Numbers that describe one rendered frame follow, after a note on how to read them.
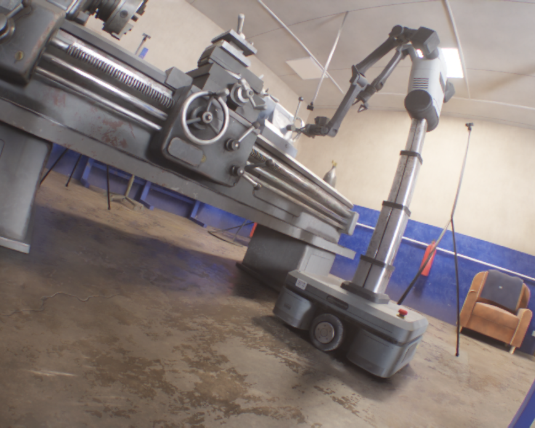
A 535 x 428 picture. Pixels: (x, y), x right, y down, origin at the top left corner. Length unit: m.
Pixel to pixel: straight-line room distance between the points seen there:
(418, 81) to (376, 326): 1.23
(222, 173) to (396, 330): 0.92
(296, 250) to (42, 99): 1.75
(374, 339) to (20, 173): 1.39
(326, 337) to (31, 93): 1.47
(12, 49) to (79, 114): 0.38
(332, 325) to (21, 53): 1.48
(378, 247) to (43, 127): 1.41
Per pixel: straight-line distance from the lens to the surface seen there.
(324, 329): 1.21
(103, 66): 1.10
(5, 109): 0.99
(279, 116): 1.83
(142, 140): 1.21
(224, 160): 1.19
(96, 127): 1.16
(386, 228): 1.36
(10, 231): 1.13
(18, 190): 1.10
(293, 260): 2.01
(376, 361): 1.13
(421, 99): 1.57
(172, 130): 1.07
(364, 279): 1.35
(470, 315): 3.84
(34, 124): 0.98
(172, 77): 1.24
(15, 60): 1.02
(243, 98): 1.16
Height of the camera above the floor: 0.41
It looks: 2 degrees up
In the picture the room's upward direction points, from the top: 21 degrees clockwise
